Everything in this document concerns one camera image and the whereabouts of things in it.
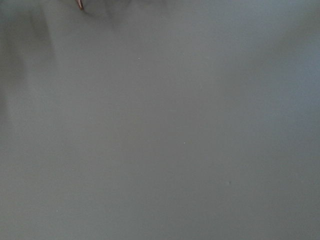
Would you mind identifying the copper wire bottle rack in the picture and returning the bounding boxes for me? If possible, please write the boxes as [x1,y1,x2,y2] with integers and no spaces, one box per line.
[76,0,84,10]

